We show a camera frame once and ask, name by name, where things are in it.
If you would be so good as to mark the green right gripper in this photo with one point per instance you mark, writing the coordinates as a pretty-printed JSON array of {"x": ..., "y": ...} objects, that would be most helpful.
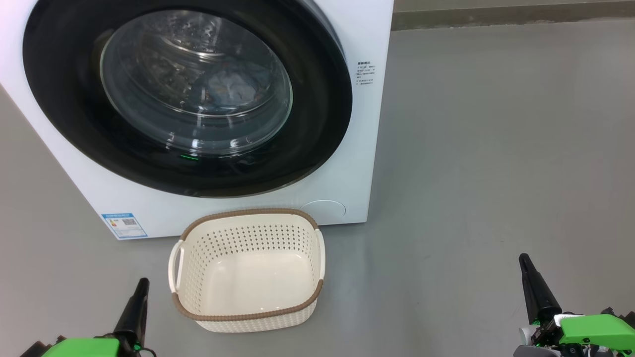
[{"x": 595, "y": 332}]

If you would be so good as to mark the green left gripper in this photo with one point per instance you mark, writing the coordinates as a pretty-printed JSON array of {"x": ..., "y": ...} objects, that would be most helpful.
[{"x": 84, "y": 348}]

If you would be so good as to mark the black round glass washer door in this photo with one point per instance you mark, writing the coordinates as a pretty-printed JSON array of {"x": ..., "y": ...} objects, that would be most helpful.
[{"x": 59, "y": 99}]

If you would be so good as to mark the blue patterned cloth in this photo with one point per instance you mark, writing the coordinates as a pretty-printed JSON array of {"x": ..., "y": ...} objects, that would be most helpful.
[{"x": 235, "y": 89}]

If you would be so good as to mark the round filter cover on washer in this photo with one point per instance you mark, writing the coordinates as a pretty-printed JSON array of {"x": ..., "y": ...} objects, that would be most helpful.
[{"x": 322, "y": 210}]

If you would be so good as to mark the white front-load washing machine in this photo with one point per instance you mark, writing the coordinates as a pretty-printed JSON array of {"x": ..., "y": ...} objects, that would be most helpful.
[{"x": 362, "y": 148}]

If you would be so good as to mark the steel washer drum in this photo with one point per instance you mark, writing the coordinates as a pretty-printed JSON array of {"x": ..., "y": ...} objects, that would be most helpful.
[{"x": 163, "y": 59}]

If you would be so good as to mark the printed Chinese notice label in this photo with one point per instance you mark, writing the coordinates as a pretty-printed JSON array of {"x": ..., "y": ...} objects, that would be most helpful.
[{"x": 366, "y": 73}]

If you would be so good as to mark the blue energy label sticker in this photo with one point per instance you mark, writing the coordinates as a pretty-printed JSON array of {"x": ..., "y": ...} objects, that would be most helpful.
[{"x": 124, "y": 226}]

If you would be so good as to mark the cream perforated laundry basket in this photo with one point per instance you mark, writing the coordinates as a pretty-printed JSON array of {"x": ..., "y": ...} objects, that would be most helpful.
[{"x": 198, "y": 248}]

